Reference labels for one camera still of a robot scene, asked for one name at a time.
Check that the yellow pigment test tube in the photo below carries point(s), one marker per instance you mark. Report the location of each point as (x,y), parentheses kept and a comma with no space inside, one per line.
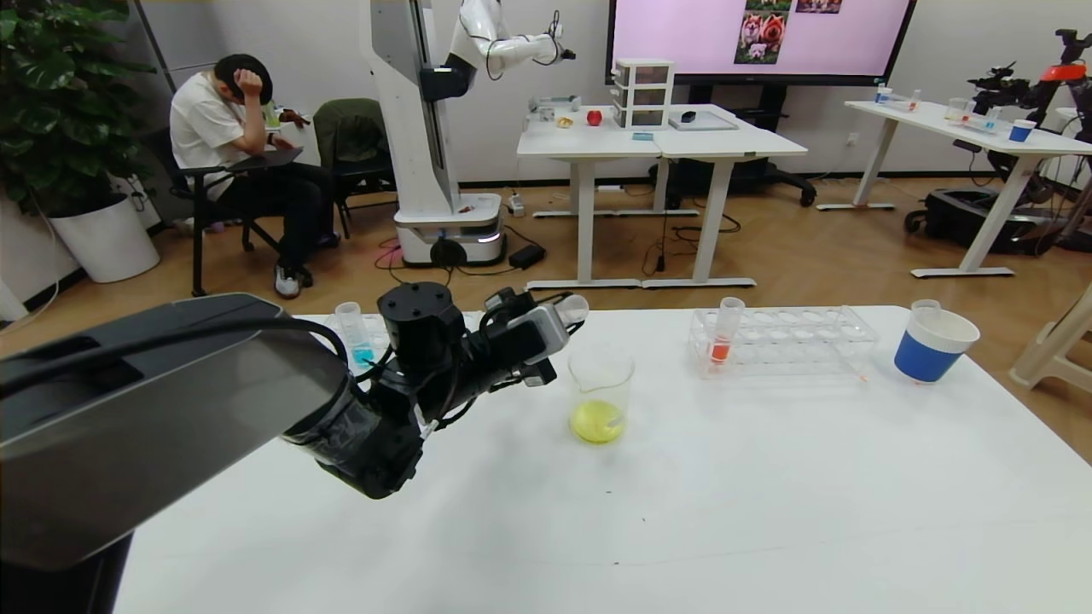
(925,304)

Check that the large wall display screen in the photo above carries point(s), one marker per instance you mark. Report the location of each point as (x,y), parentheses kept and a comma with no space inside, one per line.
(759,38)

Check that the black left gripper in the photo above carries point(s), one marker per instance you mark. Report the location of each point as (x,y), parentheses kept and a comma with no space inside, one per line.
(547,335)

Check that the dark green jacket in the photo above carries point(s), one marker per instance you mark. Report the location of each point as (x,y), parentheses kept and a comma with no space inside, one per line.
(348,132)

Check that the white plant pot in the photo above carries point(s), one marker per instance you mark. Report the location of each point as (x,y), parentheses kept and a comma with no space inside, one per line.
(104,240)

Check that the brown toy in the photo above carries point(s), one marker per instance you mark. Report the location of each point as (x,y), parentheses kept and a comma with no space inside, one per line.
(293,117)

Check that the white standing desk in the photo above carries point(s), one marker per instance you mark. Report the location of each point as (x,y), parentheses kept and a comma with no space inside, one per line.
(725,145)
(580,142)

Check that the clear test tube rack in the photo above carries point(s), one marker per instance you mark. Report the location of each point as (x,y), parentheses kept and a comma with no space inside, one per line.
(785,341)
(372,326)

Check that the small rack with tubes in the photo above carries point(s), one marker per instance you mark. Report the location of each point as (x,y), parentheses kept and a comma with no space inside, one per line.
(896,101)
(981,124)

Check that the dark laptop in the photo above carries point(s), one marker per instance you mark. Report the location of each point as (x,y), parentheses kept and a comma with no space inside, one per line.
(273,157)

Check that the orange black device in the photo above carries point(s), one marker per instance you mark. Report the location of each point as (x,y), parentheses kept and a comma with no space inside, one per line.
(1066,72)

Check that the long white table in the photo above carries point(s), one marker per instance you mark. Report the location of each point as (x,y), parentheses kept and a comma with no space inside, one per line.
(930,118)

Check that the grey plastic box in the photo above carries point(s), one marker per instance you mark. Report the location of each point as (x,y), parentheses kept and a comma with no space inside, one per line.
(554,102)

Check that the green bottle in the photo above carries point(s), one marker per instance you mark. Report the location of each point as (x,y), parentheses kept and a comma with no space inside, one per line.
(270,112)

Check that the white robot tower base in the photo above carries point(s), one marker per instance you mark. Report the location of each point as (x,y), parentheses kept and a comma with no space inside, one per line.
(409,128)

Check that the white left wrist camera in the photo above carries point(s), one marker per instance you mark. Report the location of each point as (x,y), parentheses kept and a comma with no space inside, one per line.
(537,331)

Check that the large green plant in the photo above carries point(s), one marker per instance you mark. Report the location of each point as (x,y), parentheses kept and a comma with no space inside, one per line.
(60,98)

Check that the white power strip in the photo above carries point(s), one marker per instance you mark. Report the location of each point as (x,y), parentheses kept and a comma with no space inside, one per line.
(515,205)

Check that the small blue paper cup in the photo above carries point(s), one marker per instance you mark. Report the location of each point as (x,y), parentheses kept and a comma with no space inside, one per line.
(1021,133)

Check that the black display stand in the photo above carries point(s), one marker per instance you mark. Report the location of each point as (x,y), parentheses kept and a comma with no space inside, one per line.
(763,179)

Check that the blue liquid test tube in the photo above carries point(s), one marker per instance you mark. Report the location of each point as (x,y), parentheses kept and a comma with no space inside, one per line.
(363,354)

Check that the blue white paper cup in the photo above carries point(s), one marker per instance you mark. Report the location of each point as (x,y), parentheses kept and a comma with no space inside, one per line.
(926,358)

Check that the black armrest chair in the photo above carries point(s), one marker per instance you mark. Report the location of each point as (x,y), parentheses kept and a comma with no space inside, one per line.
(196,239)

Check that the small glass beaker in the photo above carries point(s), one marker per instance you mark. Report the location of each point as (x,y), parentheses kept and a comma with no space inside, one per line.
(955,112)

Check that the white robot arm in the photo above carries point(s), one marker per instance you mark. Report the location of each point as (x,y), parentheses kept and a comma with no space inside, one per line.
(503,51)

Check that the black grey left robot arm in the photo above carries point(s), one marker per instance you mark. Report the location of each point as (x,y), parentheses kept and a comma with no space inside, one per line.
(153,409)

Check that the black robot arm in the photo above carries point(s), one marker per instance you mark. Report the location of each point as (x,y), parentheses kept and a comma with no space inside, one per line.
(1007,88)

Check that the white drawer unit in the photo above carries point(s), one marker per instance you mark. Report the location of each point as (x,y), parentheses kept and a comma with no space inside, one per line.
(641,95)

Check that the grey flat pad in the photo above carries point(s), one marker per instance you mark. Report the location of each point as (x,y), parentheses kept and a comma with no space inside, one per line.
(715,124)

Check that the red liquid test tube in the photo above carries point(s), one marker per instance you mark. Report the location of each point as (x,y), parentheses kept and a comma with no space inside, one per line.
(577,307)
(719,348)

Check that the black power brick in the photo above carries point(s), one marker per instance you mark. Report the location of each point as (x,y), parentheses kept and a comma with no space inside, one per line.
(527,256)

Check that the seated person white shirt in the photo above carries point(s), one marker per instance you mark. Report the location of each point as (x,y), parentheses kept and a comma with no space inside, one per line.
(205,128)

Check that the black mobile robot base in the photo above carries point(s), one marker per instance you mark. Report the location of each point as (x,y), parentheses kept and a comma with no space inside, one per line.
(964,219)

